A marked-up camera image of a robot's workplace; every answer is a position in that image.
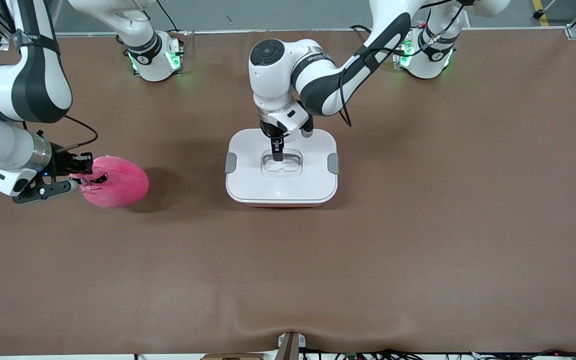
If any white container lid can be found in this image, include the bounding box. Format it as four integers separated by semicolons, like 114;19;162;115
225;128;340;204

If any pink plush toy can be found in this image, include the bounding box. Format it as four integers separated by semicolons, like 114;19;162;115
69;156;150;209

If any pink plastic storage box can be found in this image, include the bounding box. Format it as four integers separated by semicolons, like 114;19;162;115
237;199;330;209

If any brown table mat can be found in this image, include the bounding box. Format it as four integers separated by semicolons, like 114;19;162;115
0;30;576;356

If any brown cardboard piece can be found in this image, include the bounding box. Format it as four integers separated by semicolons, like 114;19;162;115
201;353;265;360

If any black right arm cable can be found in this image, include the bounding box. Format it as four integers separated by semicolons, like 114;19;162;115
59;115;99;152

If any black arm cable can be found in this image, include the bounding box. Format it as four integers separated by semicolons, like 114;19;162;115
59;115;99;152
338;0;466;128

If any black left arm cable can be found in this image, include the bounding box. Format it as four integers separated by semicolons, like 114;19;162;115
338;0;466;128

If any aluminium table edge rail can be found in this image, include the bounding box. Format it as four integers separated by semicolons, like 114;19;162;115
0;27;569;51

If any black right base cable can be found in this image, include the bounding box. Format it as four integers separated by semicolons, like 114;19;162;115
155;0;183;34

